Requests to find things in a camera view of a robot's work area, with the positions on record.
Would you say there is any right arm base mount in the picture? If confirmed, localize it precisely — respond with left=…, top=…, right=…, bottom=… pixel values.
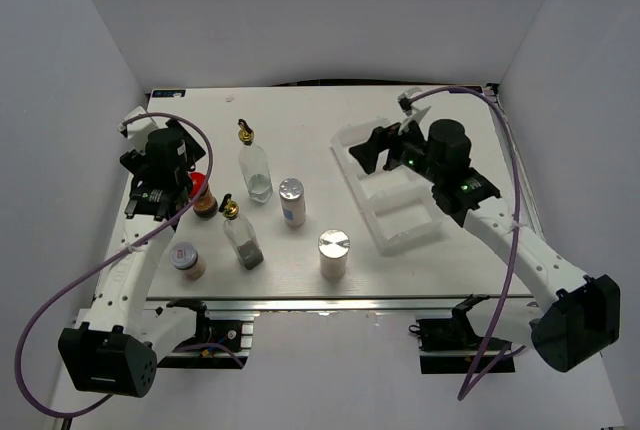
left=408, top=294, right=496, bottom=375

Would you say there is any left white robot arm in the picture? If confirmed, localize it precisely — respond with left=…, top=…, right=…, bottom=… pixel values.
left=58, top=118, right=212, bottom=397

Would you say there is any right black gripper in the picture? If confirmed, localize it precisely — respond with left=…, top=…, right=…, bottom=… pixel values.
left=347, top=113, right=443, bottom=185

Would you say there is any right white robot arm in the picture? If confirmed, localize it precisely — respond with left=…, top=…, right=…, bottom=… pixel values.
left=349, top=119, right=621, bottom=372

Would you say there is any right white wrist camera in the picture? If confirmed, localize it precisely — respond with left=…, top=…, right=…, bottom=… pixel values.
left=397, top=87, right=431, bottom=135

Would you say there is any red lid sauce jar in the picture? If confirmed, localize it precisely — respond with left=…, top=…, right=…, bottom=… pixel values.
left=189, top=172, right=218, bottom=219

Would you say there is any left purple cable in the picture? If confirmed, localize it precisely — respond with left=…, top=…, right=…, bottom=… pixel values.
left=14, top=114, right=216, bottom=418

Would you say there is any silver shaker blue label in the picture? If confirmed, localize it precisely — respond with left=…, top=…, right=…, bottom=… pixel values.
left=279, top=177, right=306, bottom=227

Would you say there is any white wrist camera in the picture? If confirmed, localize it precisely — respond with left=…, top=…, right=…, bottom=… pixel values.
left=117, top=106, right=160, bottom=151
left=397, top=87, right=431, bottom=135

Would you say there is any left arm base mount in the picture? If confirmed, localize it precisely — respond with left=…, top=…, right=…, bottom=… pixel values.
left=158, top=299, right=254, bottom=370

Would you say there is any small jar labelled lid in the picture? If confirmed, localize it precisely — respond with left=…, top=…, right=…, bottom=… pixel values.
left=170, top=242, right=206, bottom=280

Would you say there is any glass cruet dark powder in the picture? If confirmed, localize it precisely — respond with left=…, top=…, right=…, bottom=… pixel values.
left=219, top=193, right=264, bottom=270

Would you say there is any silver lid white canister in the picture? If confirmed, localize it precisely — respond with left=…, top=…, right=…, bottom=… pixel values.
left=318, top=229, right=351, bottom=279

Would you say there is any white plastic organizer tray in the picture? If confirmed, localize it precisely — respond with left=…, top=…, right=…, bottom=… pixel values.
left=330, top=118, right=445, bottom=256

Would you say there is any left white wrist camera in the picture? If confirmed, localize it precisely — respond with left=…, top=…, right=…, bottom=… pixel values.
left=117, top=106, right=160, bottom=151

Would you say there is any clear glass cruet bottle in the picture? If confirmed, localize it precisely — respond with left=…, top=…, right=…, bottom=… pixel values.
left=238, top=119, right=273, bottom=204

